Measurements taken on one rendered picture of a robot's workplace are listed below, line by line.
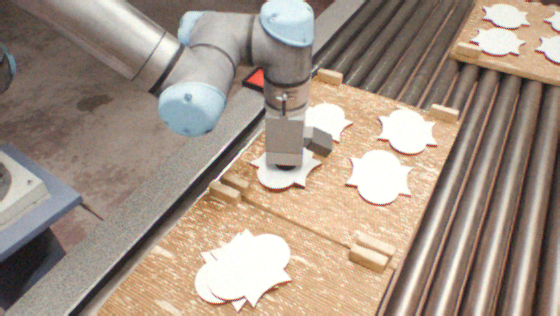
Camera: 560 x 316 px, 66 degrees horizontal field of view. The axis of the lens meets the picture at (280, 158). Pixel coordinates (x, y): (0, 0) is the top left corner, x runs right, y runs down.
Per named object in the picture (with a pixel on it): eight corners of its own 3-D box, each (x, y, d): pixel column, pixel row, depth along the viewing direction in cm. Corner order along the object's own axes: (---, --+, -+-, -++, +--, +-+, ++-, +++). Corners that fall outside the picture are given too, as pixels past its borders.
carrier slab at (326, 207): (214, 189, 81) (214, 183, 80) (315, 80, 106) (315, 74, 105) (394, 274, 68) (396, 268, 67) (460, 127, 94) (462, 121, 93)
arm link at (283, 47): (259, -8, 63) (318, -5, 62) (262, 58, 71) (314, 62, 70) (249, 17, 58) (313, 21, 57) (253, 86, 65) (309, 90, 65)
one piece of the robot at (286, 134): (338, 106, 65) (330, 180, 77) (339, 73, 72) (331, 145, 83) (259, 101, 66) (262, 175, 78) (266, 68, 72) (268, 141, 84)
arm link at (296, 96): (312, 62, 70) (309, 92, 64) (310, 85, 73) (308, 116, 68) (266, 59, 71) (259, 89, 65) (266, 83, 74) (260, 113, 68)
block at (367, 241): (354, 248, 70) (356, 238, 68) (358, 240, 71) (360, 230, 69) (390, 265, 68) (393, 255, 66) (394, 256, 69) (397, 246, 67)
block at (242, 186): (219, 185, 80) (217, 175, 78) (225, 179, 81) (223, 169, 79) (246, 198, 77) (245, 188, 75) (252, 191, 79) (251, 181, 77)
